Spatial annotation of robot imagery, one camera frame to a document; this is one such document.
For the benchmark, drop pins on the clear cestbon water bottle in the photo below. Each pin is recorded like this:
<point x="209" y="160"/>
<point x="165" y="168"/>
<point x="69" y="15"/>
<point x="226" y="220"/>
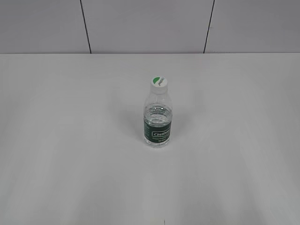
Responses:
<point x="157" y="119"/>

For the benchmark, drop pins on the white green bottle cap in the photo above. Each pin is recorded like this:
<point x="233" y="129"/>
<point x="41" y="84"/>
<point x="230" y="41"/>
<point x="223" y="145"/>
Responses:
<point x="159" y="85"/>

